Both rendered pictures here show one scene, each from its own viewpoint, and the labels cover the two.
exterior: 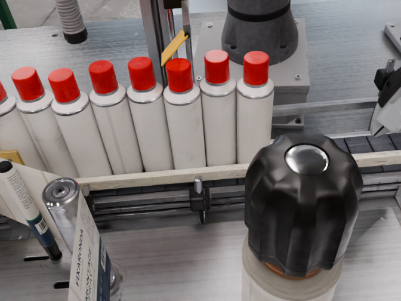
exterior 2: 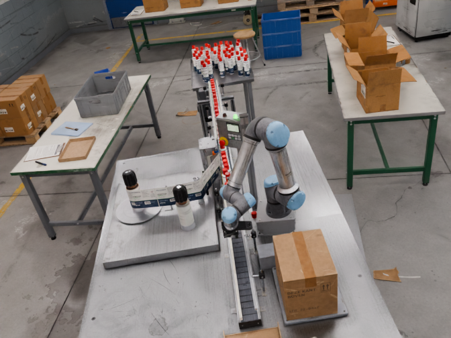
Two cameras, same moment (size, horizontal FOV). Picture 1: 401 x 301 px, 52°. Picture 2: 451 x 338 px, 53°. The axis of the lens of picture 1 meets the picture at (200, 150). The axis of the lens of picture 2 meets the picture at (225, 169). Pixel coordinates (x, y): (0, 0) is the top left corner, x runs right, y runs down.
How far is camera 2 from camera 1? 2.56 m
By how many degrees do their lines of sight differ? 67
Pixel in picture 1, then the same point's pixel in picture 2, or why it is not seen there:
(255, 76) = not seen: hidden behind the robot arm
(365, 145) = (240, 241)
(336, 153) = (179, 188)
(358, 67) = not seen: hidden behind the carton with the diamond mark
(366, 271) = (201, 238)
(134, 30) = (319, 188)
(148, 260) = (205, 207)
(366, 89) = not seen: hidden behind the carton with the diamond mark
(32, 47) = (303, 167)
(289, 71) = (263, 218)
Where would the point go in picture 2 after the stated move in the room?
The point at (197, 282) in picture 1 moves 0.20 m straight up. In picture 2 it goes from (200, 214) to (194, 189)
